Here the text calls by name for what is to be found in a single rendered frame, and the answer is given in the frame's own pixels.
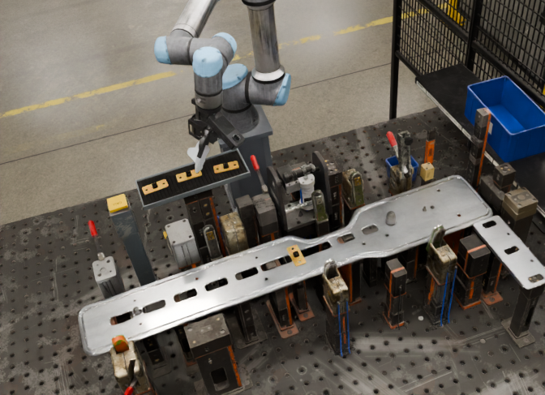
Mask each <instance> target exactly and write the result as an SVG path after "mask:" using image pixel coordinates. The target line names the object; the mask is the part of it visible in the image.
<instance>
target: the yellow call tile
mask: <svg viewBox="0 0 545 395"><path fill-rule="evenodd" d="M107 203H108V206H109V211H110V212H111V213H113V212H116V211H118V210H121V209H124V208H128V205H127V200H126V197H125V195H124V194H121V195H117V196H115V197H112V198H109V199H107Z"/></svg>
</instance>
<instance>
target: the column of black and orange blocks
mask: <svg viewBox="0 0 545 395"><path fill-rule="evenodd" d="M474 121H475V123H474V133H473V134H474V135H472V136H471V138H470V140H471V141H472V144H471V149H470V160H469V162H468V167H467V173H466V181H467V182H468V183H469V184H470V185H471V186H472V187H473V188H474V189H475V190H476V191H477V192H478V185H479V180H480V176H481V171H482V166H483V158H484V153H485V148H486V144H487V135H488V131H489V126H490V121H491V112H490V111H489V110H488V109H487V108H486V107H485V108H481V109H477V110H476V115H475V120H474Z"/></svg>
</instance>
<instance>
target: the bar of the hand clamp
mask: <svg viewBox="0 0 545 395"><path fill-rule="evenodd" d="M397 142H398V162H399V169H400V171H401V173H402V178H404V165H406V168H407V169H408V172H407V174H408V175H409V176H410V175H411V159H410V145H411V144H412V143H413V139H412V138H411V137H410V133H409V132H408V131H403V132H399V133H397Z"/></svg>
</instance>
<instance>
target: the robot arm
mask: <svg viewBox="0 0 545 395"><path fill-rule="evenodd" d="M218 1H220V0H189V1H188V3H187V4H186V6H185V8H184V10H183V12H182V14H181V15H180V17H179V19H178V21H177V23H176V24H175V26H174V28H173V30H172V32H171V33H170V35H169V36H160V37H158V38H157V39H156V42H155V45H154V54H155V57H156V60H157V61H158V62H160V63H164V64H170V65H173V64H176V65H190V66H193V71H194V85H195V97H194V98H192V99H191V103H192V104H193V105H195V114H193V115H192V117H191V118H189V119H188V129H189V135H192V136H194V138H196V139H198V140H200V141H199V142H198V143H197V145H196V146H195V148H189V149H188V150H187V154H188V156H189V157H190V158H191V159H192V160H193V161H194V162H195V172H196V173H199V172H200V171H201V170H202V169H203V164H204V162H205V158H206V156H207V155H208V153H209V150H210V148H209V146H208V143H211V144H214V143H215V142H216V141H218V140H219V139H222V140H223V141H224V142H225V143H226V144H227V145H228V146H229V148H230V149H231V150H235V149H237V148H238V147H240V146H241V145H242V144H243V143H244V141H245V138H244V137H243V136H242V135H241V134H244V133H247V132H249V131H252V130H253V129H255V128H256V127H257V126H258V124H259V122H260V117H259V113H258V111H257V109H256V108H255V106H254V105H253V104H255V105H273V106H275V105H284V104H285V103H286V102H287V99H288V96H289V93H290V84H291V75H290V74H288V73H285V68H284V67H283V66H282V65H281V64H280V61H279V53H278V45H277V30H276V22H275V14H274V5H273V3H274V2H275V1H276V0H242V3H243V4H244V5H245V6H247V11H248V17H249V23H250V30H251V41H252V47H253V54H254V59H255V67H254V68H253V70H252V71H248V69H247V67H246V66H244V65H243V64H232V65H229V64H230V62H231V61H232V59H233V58H234V54H235V52H236V49H237V45H236V42H235V40H234V38H233V37H232V36H231V35H229V34H227V33H224V32H220V33H218V34H216V35H215V36H213V37H212V39H208V38H199V37H200V34H201V32H202V31H203V29H204V26H205V24H206V23H207V21H208V18H209V16H210V15H211V13H212V10H213V8H214V7H215V5H216V3H217V2H218ZM220 110H221V111H220ZM190 125H191V129H192V131H191V129H190Z"/></svg>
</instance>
